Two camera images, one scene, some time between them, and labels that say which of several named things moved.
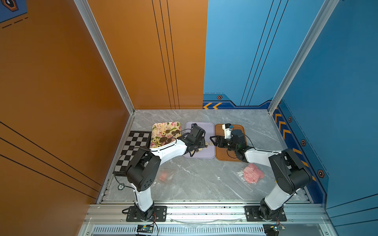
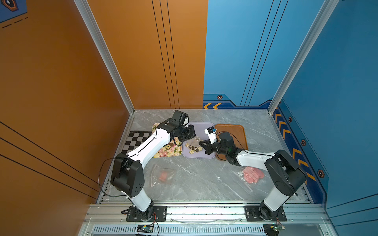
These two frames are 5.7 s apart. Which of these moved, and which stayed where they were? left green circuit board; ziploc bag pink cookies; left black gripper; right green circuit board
Moved: left black gripper
Stayed: right green circuit board; ziploc bag pink cookies; left green circuit board
